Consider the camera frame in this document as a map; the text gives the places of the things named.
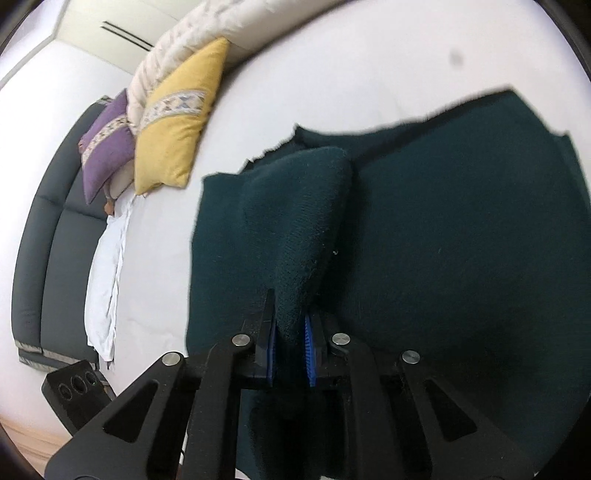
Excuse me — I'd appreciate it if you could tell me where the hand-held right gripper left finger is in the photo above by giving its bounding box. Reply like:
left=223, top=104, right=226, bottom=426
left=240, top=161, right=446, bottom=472
left=46, top=288, right=278, bottom=480

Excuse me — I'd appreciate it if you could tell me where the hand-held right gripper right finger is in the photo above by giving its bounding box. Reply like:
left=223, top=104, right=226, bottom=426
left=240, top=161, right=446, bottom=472
left=302, top=314, right=536, bottom=480

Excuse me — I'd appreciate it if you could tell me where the dark green knit sweater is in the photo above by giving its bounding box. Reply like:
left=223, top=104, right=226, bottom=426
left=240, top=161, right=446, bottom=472
left=185, top=88, right=591, bottom=480

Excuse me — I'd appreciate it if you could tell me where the white flat pillow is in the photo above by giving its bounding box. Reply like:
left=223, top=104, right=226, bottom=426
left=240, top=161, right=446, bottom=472
left=84, top=194, right=139, bottom=363

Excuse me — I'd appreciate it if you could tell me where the grey upholstered headboard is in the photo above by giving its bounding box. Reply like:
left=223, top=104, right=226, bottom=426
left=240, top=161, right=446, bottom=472
left=11, top=97, right=116, bottom=370

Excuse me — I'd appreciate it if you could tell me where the purple patterned pillow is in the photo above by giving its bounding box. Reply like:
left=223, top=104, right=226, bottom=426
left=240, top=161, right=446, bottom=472
left=78, top=89, right=137, bottom=206

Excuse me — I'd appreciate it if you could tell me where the yellow patterned pillow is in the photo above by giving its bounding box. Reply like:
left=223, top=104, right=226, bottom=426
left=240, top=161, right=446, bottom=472
left=134, top=37, right=230, bottom=195

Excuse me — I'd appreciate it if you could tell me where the bed with white sheet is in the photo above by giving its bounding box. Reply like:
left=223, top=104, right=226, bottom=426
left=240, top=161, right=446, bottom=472
left=84, top=0, right=591, bottom=480

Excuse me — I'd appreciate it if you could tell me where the beige duvet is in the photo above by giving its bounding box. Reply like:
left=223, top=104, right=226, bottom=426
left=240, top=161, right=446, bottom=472
left=127, top=0, right=333, bottom=134

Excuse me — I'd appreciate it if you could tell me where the white wardrobe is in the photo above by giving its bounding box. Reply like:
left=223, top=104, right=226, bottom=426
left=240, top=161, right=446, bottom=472
left=51, top=0, right=185, bottom=75

